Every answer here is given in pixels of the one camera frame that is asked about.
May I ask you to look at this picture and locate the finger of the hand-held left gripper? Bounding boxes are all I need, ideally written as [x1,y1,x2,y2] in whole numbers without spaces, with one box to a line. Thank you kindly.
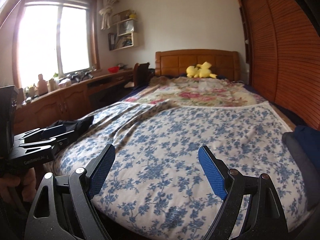
[19,130,75,150]
[15,124,67,140]

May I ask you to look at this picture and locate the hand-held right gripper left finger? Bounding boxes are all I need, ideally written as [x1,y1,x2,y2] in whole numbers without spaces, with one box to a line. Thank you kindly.
[24,144,116,240]

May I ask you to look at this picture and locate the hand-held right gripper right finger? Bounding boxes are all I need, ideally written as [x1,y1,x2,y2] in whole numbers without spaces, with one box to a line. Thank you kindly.
[197,145,288,240]

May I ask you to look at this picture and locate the black buttoned coat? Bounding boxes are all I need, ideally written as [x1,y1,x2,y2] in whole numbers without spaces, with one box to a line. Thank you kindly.
[49,115,95,137]

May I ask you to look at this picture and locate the person's left hand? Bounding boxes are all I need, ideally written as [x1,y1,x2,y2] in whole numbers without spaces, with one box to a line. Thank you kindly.
[0,169,37,202]

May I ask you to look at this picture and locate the wooden desk cabinet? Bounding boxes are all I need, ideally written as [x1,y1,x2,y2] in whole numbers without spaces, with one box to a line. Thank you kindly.
[12,67,135,133]

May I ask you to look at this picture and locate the beige bottle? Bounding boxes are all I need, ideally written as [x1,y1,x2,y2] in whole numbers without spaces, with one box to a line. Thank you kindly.
[37,74,48,96]

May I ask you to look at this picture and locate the blue floral blanket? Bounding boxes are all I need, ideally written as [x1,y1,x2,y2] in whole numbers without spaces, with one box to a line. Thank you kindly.
[52,99,307,235]

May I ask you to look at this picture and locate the black devices on desk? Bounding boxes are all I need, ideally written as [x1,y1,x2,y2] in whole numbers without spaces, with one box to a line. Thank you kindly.
[69,70,94,83]

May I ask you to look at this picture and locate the pink floral blanket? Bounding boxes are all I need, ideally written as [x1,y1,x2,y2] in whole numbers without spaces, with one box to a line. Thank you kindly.
[122,76,258,108]

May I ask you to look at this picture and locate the folded grey garment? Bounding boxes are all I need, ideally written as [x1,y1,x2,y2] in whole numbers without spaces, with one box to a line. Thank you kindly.
[282,131,320,210]

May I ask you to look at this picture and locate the wood-framed window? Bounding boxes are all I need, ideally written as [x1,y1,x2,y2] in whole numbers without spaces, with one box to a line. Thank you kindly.
[12,0,100,88]

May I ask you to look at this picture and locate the folded blue garment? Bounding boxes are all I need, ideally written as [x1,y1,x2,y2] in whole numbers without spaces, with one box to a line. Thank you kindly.
[292,125,320,170]

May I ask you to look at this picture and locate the yellow plush toy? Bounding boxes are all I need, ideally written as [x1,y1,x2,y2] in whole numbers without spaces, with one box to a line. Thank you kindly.
[186,62,217,79]

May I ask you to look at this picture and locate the dark wooden chair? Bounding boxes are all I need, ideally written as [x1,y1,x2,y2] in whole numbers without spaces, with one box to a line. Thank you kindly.
[133,62,150,87]

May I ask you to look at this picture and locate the wooden bed headboard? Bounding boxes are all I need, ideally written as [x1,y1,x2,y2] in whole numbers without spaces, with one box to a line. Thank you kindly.
[154,49,240,82]

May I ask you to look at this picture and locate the tied white curtain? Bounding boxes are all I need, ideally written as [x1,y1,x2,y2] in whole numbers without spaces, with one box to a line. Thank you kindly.
[99,0,118,30]

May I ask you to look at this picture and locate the wooden slatted wardrobe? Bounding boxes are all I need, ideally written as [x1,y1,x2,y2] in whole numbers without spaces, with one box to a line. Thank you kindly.
[234,0,320,130]

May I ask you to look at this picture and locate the white wall shelf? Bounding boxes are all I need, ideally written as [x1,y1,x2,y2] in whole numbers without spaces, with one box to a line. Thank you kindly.
[108,9,140,51]

